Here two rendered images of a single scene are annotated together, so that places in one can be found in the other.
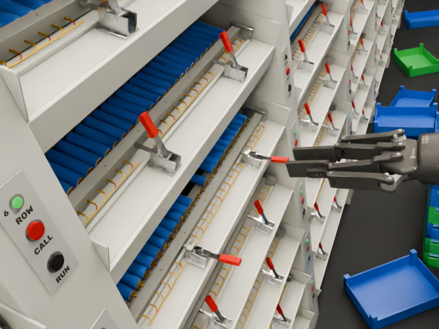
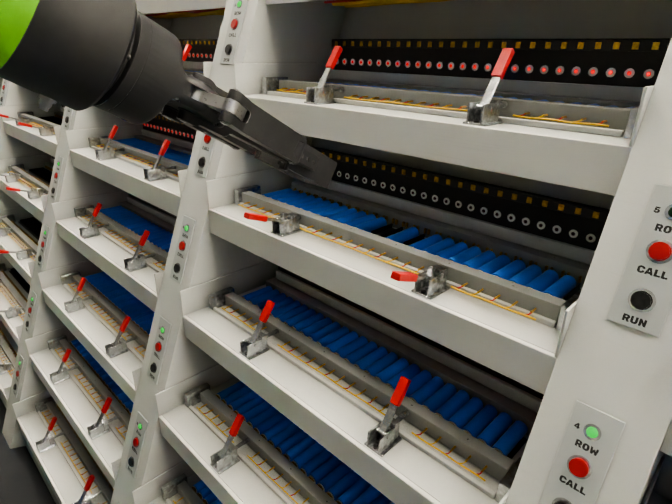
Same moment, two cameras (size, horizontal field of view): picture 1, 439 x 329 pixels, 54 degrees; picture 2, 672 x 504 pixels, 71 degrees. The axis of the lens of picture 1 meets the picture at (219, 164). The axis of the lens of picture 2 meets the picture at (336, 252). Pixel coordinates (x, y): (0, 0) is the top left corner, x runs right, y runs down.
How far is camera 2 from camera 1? 1.04 m
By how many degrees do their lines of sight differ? 92
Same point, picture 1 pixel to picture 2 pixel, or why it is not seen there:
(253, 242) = (357, 417)
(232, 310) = (264, 365)
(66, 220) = (244, 37)
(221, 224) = (320, 248)
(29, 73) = not seen: outside the picture
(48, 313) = (214, 71)
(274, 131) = (528, 335)
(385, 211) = not seen: outside the picture
